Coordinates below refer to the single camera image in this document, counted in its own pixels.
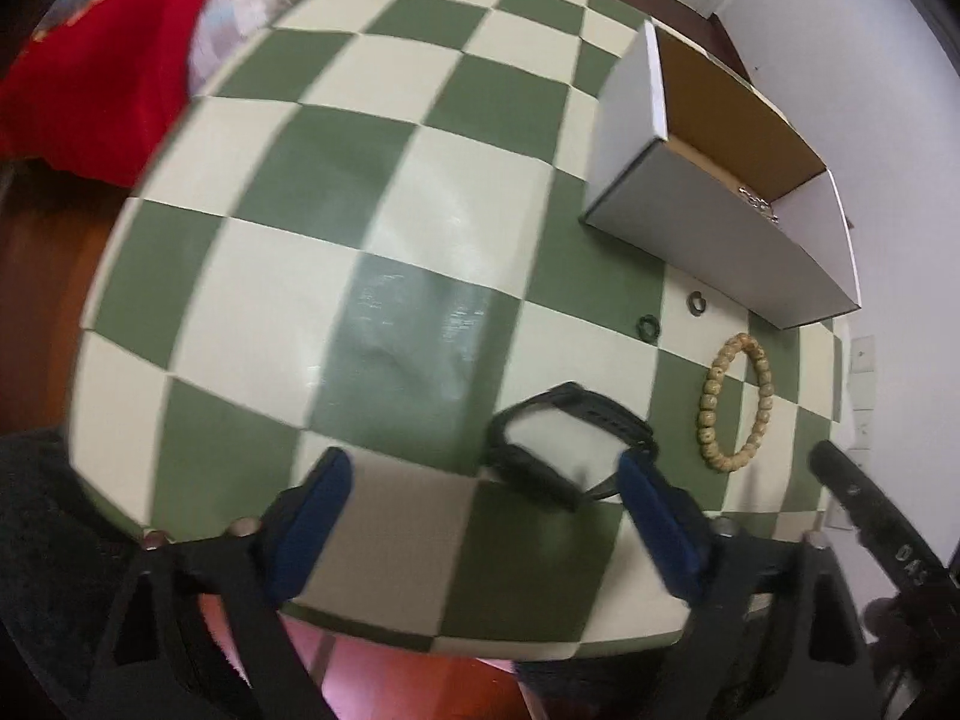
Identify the wooden bead bracelet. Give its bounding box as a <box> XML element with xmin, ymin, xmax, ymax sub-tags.
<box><xmin>696</xmin><ymin>331</ymin><xmax>775</xmax><ymax>475</ymax></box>

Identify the black watch band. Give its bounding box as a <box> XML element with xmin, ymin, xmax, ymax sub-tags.
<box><xmin>482</xmin><ymin>382</ymin><xmax>659</xmax><ymax>512</ymax></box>

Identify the silver chain bracelet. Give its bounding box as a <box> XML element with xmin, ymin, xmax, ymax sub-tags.
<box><xmin>735</xmin><ymin>184</ymin><xmax>783</xmax><ymax>224</ymax></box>

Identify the black trouser leg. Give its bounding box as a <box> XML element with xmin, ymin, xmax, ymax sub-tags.
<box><xmin>2</xmin><ymin>427</ymin><xmax>148</xmax><ymax>718</ymax></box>

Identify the green white checkered tablecloth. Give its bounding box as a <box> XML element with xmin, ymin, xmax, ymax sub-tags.
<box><xmin>68</xmin><ymin>0</ymin><xmax>841</xmax><ymax>660</ymax></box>

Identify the white cardboard box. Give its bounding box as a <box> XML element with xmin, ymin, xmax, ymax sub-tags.
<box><xmin>581</xmin><ymin>20</ymin><xmax>862</xmax><ymax>328</ymax></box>

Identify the red bed cover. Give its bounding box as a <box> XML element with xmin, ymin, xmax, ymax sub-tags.
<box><xmin>2</xmin><ymin>0</ymin><xmax>206</xmax><ymax>188</ymax></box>

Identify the white wall socket strip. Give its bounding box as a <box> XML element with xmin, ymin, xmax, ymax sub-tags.
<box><xmin>823</xmin><ymin>333</ymin><xmax>879</xmax><ymax>533</ymax></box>

